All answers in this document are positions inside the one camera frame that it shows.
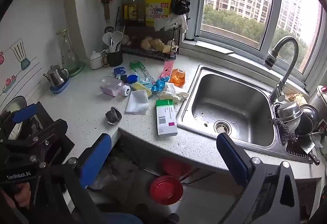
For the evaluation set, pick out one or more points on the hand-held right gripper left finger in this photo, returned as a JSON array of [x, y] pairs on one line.
[[95, 160]]

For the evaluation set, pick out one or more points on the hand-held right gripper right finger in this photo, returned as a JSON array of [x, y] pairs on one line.
[[232, 160]]

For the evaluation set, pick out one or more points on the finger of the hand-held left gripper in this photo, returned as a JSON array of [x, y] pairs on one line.
[[51, 133], [24, 113]]

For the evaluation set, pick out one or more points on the white paper towel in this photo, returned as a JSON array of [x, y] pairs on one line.
[[136, 105]]

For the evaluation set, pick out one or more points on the red plastic basin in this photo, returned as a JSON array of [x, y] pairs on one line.
[[166, 189]]

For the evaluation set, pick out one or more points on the yellow bristle scrub brush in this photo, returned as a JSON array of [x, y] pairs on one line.
[[140, 86]]

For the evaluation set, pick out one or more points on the black green sponge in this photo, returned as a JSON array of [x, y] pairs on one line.
[[123, 78]]

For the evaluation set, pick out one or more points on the green blister package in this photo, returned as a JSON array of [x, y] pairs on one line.
[[139, 70]]

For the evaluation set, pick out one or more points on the person's left hand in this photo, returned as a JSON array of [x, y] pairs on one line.
[[21, 196]]

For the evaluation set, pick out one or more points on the dark cooking pan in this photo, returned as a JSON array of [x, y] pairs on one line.
[[15, 105]]

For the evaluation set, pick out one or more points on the grey plastic bag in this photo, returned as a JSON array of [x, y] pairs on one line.
[[115, 167]]

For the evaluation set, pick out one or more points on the blue dish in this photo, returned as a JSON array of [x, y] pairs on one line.
[[60, 89]]

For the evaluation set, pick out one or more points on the steel teapot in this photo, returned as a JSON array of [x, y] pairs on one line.
[[56, 77]]

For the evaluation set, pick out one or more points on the grey crumpled wad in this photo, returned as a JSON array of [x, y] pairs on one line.
[[113, 115]]

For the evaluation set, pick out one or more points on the steel sink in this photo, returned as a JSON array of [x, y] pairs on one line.
[[230, 106]]

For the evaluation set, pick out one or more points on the steel wool scrubber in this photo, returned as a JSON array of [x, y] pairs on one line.
[[284, 132]]

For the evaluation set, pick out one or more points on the black drain tray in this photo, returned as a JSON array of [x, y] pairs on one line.
[[293, 150]]

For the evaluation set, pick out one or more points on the green tray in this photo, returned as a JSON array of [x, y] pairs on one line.
[[79, 69]]

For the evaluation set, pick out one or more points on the glass carafe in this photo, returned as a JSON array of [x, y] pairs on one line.
[[67, 55]]

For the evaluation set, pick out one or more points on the steel bowl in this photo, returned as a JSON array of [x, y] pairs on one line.
[[290, 111], [310, 116]]

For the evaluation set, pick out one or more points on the clear pink bottle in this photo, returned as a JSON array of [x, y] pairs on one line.
[[111, 86]]

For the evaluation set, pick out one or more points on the kitchen knife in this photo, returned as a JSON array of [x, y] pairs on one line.
[[307, 148]]

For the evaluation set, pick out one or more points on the green white medicine box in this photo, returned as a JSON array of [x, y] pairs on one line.
[[166, 119]]

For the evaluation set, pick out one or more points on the white ceramic pot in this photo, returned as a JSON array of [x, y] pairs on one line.
[[95, 60]]

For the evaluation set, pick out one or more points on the yellow cloth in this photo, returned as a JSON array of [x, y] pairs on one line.
[[296, 98]]

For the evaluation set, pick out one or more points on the blue round lid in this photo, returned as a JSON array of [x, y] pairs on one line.
[[132, 79]]

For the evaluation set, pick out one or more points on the crumpled white tissue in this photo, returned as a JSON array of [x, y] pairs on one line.
[[171, 92]]

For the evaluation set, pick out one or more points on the blue plastic wrapper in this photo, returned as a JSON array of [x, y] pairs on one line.
[[159, 85]]

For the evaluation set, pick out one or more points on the orange plastic container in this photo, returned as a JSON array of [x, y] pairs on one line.
[[177, 78]]

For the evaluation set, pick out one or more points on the steel faucet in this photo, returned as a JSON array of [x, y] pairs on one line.
[[271, 58]]

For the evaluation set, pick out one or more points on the white plastic spoon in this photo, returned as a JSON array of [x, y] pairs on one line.
[[107, 39], [118, 37]]

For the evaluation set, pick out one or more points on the pink plastic wrapper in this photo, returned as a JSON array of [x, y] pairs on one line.
[[167, 68]]

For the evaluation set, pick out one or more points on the red white container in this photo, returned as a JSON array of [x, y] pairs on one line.
[[322, 91]]

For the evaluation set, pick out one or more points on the ginger root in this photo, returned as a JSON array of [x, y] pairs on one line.
[[146, 43], [158, 44]]

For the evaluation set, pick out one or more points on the oil bottle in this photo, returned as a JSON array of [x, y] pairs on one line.
[[141, 7], [125, 9], [133, 11]]

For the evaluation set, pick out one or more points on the white plastic bag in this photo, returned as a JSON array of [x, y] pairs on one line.
[[168, 22]]

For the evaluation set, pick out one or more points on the black plastic bag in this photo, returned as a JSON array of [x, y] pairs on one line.
[[180, 4]]

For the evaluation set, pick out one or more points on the yellow detergent jug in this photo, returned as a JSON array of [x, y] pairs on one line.
[[157, 2]]

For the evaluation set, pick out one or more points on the cartoon wall sticker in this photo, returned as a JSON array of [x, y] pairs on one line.
[[20, 53]]

